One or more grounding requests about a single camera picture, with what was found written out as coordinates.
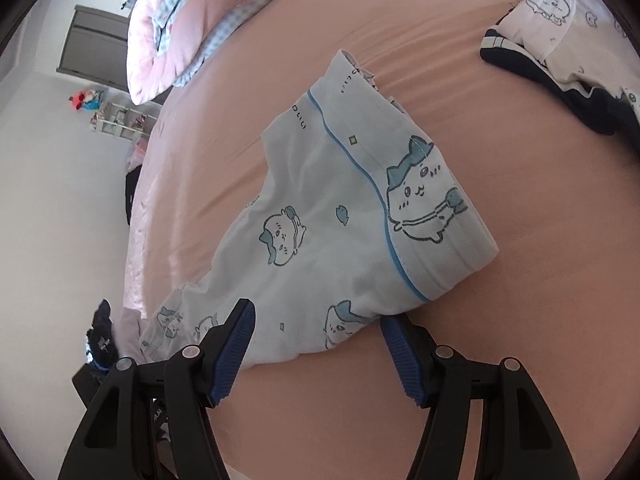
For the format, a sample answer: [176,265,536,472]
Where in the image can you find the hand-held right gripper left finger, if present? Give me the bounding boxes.
[57,299,256,480]

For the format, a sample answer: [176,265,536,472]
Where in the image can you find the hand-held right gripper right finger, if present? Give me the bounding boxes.
[380,314,581,480]

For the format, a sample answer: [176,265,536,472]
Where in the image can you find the light blue printed pajama pants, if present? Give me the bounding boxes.
[137,49,501,373]

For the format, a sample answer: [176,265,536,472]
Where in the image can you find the white garment with navy trim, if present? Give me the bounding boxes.
[84,299,151,373]

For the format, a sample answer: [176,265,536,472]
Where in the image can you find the pink bed sheet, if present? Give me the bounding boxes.
[122,0,640,480]

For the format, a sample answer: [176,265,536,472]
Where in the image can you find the black bag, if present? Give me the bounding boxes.
[123,170,144,226]

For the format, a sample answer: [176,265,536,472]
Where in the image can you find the pink cloth bundle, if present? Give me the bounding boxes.
[125,137,151,171]

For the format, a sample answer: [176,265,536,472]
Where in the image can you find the white shelf rack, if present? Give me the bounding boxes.
[90,101,153,142]

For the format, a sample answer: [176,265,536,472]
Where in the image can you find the red and blue plush doll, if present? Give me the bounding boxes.
[69,89,107,112]

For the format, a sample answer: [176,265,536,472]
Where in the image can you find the folded pink checked quilt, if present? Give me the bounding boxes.
[127,0,333,106]

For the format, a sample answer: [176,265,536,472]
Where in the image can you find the grey door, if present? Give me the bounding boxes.
[56,4,135,95]

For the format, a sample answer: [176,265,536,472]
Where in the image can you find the pink printed pajama top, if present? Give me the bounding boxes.
[479,0,640,136]

